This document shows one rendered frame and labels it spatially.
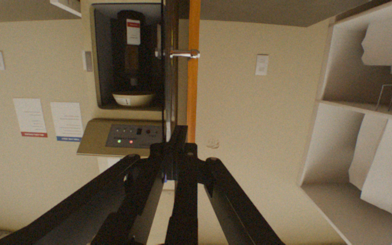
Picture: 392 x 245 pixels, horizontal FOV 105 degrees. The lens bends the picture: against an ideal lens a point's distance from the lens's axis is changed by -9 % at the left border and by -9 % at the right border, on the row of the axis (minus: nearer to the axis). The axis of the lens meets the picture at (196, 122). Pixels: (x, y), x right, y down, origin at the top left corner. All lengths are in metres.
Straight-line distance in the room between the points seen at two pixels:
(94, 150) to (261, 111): 0.93
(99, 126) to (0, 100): 1.11
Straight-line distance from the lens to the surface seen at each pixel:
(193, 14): 0.54
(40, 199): 1.89
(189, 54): 0.33
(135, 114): 0.66
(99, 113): 0.72
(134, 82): 0.73
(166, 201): 0.81
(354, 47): 1.42
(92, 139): 0.67
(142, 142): 0.59
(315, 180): 1.54
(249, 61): 1.08
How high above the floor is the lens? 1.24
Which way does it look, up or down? 16 degrees up
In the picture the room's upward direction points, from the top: 178 degrees counter-clockwise
